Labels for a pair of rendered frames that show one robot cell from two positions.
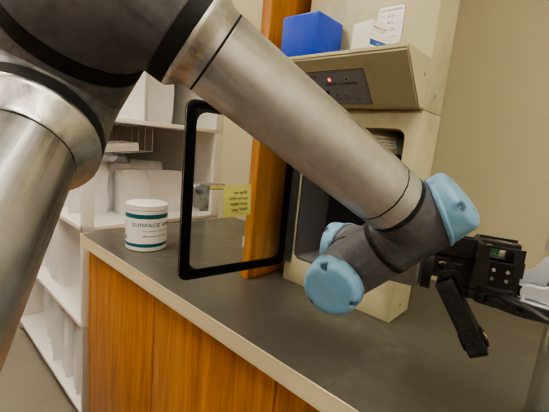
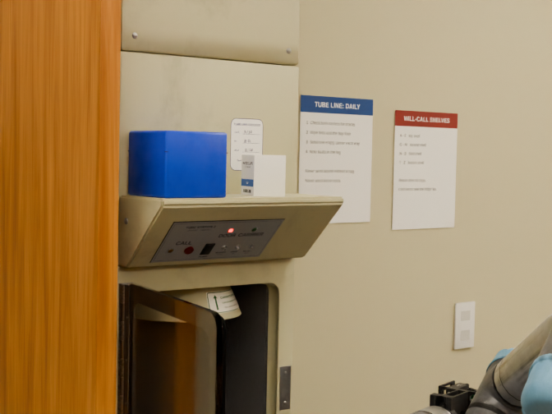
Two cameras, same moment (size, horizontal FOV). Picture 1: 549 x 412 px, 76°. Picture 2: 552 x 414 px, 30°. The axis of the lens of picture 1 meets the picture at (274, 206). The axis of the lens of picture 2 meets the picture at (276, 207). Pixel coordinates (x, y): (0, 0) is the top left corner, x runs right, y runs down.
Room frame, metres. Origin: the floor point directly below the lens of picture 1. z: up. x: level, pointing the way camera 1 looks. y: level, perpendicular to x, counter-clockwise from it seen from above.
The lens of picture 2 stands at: (0.47, 1.33, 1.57)
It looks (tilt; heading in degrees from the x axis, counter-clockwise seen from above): 3 degrees down; 281
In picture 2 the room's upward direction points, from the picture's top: 1 degrees clockwise
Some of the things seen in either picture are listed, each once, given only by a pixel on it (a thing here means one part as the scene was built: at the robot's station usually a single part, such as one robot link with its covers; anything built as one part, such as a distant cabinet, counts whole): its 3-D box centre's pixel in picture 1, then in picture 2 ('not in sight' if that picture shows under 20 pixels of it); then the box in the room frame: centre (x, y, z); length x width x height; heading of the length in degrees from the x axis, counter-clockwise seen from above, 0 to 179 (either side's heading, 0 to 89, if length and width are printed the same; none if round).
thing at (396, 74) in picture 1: (343, 82); (235, 230); (0.80, -0.12, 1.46); 0.32 x 0.11 x 0.10; 49
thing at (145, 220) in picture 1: (146, 224); not in sight; (1.12, 0.41, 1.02); 0.13 x 0.13 x 0.15
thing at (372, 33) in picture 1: (369, 40); (263, 175); (0.77, -0.16, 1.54); 0.05 x 0.05 x 0.06; 34
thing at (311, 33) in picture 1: (311, 42); (177, 163); (0.87, -0.05, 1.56); 0.10 x 0.10 x 0.09; 49
